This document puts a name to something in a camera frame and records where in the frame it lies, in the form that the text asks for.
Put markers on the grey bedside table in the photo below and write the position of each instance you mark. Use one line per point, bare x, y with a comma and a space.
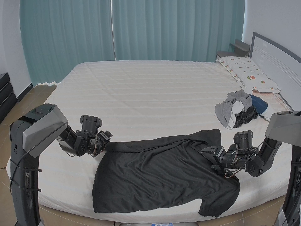
237, 47

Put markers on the bed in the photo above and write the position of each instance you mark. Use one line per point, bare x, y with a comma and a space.
141, 90

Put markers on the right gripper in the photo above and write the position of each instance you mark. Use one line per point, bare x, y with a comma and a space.
229, 160

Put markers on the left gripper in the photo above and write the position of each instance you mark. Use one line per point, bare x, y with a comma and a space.
101, 145

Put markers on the white printed pillow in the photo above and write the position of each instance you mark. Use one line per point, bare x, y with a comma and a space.
249, 74

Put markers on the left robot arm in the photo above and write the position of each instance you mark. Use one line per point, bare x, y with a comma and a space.
40, 126

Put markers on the pile of clothes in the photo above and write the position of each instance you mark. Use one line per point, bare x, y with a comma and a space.
225, 109

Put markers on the black T-shirt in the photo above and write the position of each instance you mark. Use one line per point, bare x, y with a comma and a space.
152, 173

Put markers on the blue-green curtain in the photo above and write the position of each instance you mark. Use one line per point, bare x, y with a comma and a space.
176, 22
65, 32

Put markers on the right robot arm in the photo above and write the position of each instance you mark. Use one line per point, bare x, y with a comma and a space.
282, 126

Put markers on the black chest of drawers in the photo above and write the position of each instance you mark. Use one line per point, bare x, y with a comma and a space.
7, 95

